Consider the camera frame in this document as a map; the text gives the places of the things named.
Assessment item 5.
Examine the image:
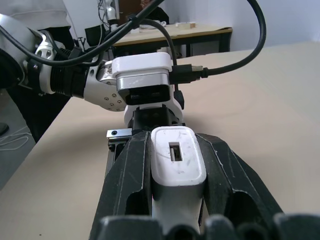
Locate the small wooden block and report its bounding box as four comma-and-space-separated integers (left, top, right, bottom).
175, 22, 197, 29

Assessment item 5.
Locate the thin black camera cable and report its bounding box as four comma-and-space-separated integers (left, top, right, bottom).
126, 18, 186, 110

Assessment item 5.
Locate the thin white floor cable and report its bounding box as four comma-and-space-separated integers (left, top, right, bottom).
0, 126, 30, 152

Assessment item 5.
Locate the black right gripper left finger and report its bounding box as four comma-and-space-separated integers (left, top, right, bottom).
88, 130, 154, 238

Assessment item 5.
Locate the wooden desk with black frame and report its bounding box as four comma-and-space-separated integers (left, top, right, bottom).
111, 23, 233, 61

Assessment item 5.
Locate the person in white top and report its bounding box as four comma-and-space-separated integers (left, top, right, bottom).
0, 0, 77, 144

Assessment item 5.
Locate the black office chair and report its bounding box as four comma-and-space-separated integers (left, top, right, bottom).
84, 24, 116, 61

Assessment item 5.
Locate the white USB charger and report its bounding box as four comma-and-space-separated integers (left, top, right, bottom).
149, 125, 209, 236

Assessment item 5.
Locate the thick black looping cable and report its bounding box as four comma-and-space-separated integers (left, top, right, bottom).
0, 0, 267, 85

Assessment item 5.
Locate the white object on desk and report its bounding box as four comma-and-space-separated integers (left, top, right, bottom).
138, 20, 168, 33

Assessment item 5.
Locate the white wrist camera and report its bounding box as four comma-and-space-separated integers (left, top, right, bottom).
110, 51, 186, 131

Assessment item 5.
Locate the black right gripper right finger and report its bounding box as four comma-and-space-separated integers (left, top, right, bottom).
196, 133, 285, 224

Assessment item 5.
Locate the white device on stand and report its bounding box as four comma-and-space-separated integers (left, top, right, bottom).
98, 0, 121, 26

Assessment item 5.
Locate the person in black top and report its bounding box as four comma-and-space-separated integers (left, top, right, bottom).
139, 0, 171, 26

